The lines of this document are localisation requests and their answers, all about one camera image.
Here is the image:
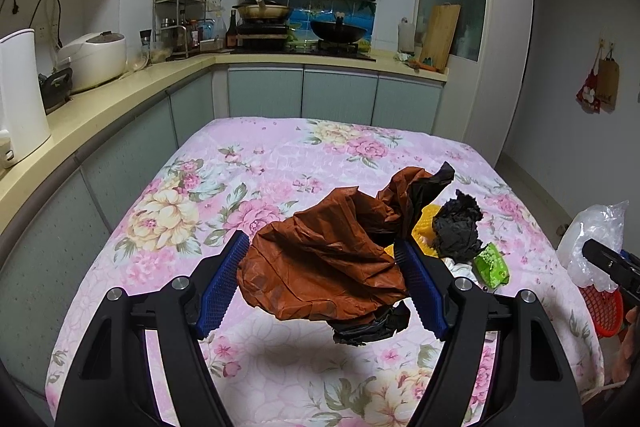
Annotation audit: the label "large brown plastic bag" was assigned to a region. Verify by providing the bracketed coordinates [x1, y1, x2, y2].
[236, 187, 412, 348]

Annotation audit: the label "small black appliance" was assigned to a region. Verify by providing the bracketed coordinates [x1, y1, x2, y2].
[39, 69, 75, 115]

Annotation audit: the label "golden cooking pot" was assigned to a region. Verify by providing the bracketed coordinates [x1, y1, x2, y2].
[235, 0, 295, 24]

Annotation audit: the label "yellow foam fruit net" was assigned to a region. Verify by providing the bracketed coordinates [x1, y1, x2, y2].
[411, 204, 443, 258]

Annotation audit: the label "black stove stand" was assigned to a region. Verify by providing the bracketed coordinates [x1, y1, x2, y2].
[235, 23, 291, 50]

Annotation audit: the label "pale green base cabinets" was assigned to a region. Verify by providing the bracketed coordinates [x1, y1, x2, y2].
[0, 64, 444, 408]

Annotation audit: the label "black wok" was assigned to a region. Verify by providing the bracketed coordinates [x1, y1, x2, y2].
[310, 13, 369, 44]

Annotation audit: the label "white rice cooker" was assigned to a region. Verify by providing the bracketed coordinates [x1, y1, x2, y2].
[56, 32, 127, 94]

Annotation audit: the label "dark sauce bottle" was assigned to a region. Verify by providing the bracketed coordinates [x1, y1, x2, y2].
[226, 9, 240, 49]

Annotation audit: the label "red plastic basket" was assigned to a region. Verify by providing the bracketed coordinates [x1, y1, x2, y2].
[580, 284, 626, 339]

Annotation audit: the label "brown hanging paper bag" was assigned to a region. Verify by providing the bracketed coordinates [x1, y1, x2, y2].
[596, 52, 621, 112]

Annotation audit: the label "white plastic bottle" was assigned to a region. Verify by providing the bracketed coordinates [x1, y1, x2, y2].
[397, 19, 417, 56]

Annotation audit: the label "metal spice rack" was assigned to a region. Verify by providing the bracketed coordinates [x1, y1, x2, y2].
[152, 0, 207, 58]

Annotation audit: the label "small brown plastic bag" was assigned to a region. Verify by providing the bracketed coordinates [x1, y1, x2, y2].
[375, 162, 456, 238]

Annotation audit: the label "crumpled matte black bag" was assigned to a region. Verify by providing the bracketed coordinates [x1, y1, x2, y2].
[431, 190, 485, 264]

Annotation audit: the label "pink floral blanket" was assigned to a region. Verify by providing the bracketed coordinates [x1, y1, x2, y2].
[45, 116, 606, 427]

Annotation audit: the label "wooden cutting board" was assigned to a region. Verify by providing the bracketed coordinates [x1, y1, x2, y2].
[419, 3, 462, 72]

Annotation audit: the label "beige kitchen countertop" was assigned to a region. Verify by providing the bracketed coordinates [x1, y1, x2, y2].
[0, 49, 449, 233]

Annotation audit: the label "person's right hand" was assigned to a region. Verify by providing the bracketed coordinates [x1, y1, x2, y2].
[614, 307, 640, 389]

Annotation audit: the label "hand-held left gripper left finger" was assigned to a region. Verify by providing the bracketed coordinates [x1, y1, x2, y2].
[54, 232, 249, 427]

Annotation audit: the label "black gas hob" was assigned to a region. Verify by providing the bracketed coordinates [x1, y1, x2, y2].
[287, 42, 377, 62]

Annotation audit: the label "black power cord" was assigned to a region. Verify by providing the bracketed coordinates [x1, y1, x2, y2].
[32, 0, 64, 48]

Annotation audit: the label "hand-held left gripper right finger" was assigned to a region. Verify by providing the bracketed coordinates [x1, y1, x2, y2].
[395, 239, 586, 427]

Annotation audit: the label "green snack packet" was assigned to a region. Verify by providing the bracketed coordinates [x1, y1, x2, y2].
[472, 243, 512, 289]

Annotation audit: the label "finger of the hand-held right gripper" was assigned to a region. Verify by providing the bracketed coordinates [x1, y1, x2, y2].
[581, 238, 628, 293]

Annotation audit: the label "clear plastic bag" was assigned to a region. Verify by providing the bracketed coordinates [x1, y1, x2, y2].
[556, 201, 630, 293]

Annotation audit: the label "white electric kettle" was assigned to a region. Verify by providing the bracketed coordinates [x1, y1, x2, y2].
[0, 28, 52, 168]

